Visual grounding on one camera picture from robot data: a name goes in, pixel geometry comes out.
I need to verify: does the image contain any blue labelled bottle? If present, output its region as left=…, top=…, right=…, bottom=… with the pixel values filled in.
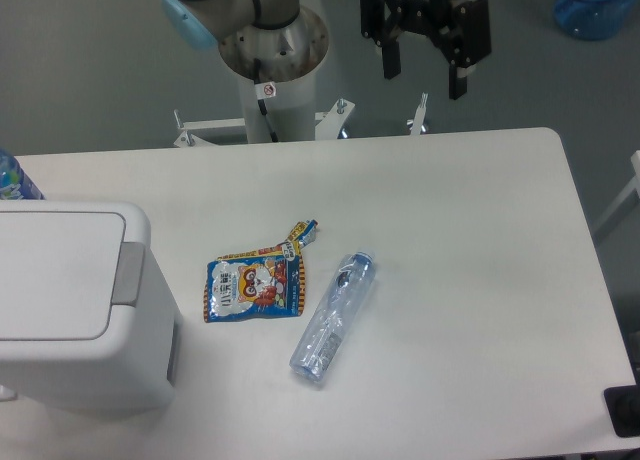
left=1, top=149, right=46, bottom=200

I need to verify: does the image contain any clear plastic water bottle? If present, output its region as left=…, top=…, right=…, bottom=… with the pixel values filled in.
left=289, top=251, right=376, bottom=384

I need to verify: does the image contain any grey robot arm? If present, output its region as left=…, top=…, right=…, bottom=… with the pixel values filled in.
left=162, top=0, right=492, bottom=100

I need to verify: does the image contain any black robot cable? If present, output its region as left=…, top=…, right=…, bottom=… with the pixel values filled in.
left=252, top=58, right=279, bottom=144

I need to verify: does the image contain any white trash can lid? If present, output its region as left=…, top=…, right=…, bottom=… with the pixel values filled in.
left=1, top=211, right=125, bottom=341

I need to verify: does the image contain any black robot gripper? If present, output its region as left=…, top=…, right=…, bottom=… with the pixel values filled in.
left=360, top=0, right=491, bottom=100

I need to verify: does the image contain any white furniture frame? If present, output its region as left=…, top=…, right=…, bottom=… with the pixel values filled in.
left=592, top=151, right=639, bottom=245

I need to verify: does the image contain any blue water jug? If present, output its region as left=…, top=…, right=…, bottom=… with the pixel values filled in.
left=552, top=0, right=639, bottom=41

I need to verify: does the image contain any blue snack bag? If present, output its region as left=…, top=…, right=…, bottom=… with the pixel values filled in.
left=203, top=219, right=317, bottom=323

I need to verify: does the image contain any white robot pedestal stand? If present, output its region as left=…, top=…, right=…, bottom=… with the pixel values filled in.
left=172, top=7, right=430, bottom=149

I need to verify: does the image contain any white trash can body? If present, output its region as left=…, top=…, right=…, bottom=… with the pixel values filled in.
left=1, top=200, right=182, bottom=410

